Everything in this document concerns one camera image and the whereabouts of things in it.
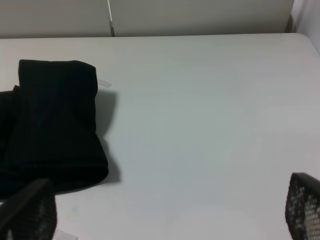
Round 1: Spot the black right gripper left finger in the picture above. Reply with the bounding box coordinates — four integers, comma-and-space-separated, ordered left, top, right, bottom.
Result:
0, 179, 57, 240

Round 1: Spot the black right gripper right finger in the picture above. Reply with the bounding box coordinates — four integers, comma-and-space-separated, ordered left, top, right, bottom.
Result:
285, 172, 320, 240

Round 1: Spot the black short sleeve t-shirt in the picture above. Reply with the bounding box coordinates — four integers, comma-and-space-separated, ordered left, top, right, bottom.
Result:
0, 59, 109, 200

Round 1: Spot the clear tape marker near right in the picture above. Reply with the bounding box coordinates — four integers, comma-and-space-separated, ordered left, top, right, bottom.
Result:
52, 229, 78, 240

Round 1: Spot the clear tape marker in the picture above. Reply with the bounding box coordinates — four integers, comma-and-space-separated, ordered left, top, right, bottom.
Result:
97, 79, 112, 88
52, 229, 78, 240

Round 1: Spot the clear tape marker far right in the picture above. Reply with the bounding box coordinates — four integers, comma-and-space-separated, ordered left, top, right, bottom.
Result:
97, 79, 112, 88

